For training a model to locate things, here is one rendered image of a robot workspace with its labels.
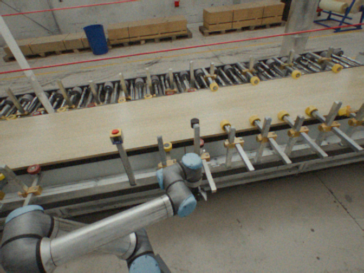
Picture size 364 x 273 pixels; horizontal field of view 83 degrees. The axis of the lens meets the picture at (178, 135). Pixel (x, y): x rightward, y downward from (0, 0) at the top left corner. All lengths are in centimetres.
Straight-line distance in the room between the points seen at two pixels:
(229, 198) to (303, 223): 71
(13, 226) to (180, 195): 58
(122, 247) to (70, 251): 42
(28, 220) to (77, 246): 21
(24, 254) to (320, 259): 211
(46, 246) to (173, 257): 144
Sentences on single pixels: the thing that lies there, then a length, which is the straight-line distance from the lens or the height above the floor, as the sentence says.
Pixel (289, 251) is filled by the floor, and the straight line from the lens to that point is 227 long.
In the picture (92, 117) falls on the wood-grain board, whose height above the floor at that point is 90.
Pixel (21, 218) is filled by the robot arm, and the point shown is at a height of 136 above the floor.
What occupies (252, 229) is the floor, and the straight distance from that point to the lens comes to 226.
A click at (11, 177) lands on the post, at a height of 100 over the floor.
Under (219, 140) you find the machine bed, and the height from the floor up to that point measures 81.
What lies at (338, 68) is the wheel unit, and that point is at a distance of 294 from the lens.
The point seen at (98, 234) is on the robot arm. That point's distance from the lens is 82.
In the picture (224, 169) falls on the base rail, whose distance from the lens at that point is 170.
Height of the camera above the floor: 201
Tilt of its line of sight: 41 degrees down
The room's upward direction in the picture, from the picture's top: 6 degrees counter-clockwise
